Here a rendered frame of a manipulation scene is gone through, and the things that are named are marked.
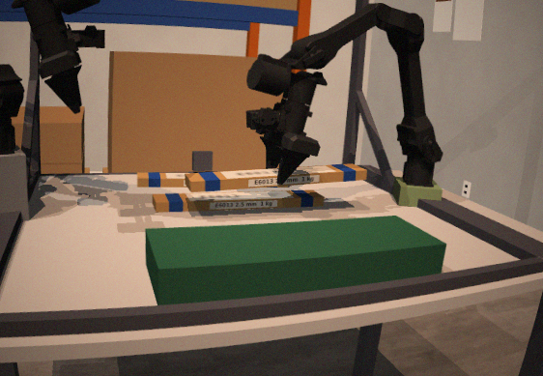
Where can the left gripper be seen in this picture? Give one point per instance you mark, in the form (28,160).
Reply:
(279,147)

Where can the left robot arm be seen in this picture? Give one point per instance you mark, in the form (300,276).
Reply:
(272,76)

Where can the green rectangular block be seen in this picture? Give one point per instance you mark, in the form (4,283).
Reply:
(227,262)

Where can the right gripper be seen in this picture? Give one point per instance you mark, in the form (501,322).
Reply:
(51,39)

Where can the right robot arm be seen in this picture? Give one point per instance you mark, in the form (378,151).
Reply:
(39,12)

